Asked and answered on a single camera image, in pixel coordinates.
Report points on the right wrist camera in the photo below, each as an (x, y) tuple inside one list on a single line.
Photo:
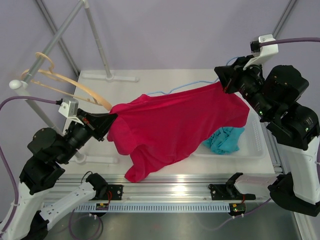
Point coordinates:
[(262, 53)]

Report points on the teal t shirt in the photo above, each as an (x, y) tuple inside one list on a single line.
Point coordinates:
[(224, 141)]

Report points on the aluminium rail base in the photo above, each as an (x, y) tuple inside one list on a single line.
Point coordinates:
[(163, 188)]

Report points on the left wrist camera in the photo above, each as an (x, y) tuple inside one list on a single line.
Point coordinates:
[(69, 108)]

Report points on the blue wire hanger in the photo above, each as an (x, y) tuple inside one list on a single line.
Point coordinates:
[(183, 86)]

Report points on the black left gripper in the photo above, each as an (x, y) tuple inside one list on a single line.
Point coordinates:
[(97, 124)]

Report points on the white slotted cable duct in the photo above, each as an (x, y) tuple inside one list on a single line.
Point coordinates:
[(154, 208)]

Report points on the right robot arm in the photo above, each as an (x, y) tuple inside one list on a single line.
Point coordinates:
[(295, 127)]

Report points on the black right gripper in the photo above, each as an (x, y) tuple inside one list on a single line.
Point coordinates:
[(233, 74)]

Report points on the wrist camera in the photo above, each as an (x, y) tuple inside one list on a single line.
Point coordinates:
[(262, 53), (69, 108)]

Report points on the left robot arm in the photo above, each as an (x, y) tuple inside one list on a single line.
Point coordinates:
[(27, 219)]

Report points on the beige plastic hanger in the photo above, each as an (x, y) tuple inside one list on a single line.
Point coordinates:
[(95, 98)]

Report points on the red t shirt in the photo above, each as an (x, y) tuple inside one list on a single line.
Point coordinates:
[(158, 131)]

